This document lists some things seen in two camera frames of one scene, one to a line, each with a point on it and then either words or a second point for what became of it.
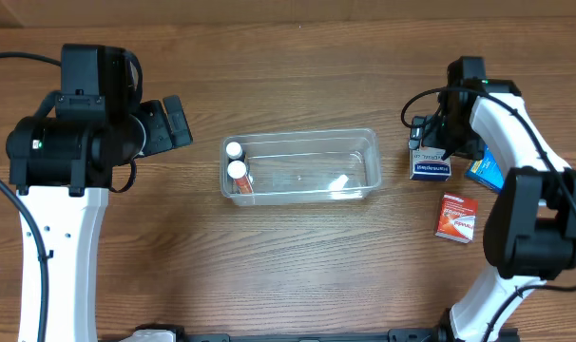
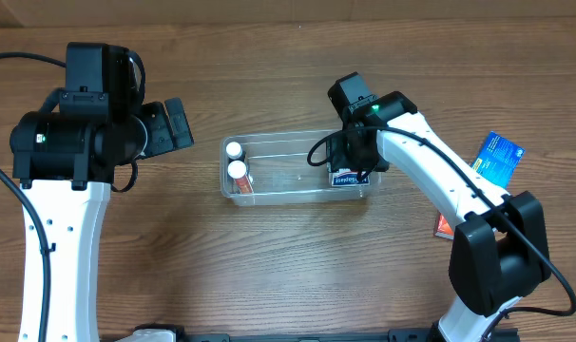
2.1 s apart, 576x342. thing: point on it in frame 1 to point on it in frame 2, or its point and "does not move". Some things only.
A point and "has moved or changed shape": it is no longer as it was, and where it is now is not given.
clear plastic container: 304,166 does not move
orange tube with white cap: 237,170 does not move
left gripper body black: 160,127 does not move
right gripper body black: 433,129 to 344,151
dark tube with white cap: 234,152 does not move
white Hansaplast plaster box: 427,164 has moved or changed shape
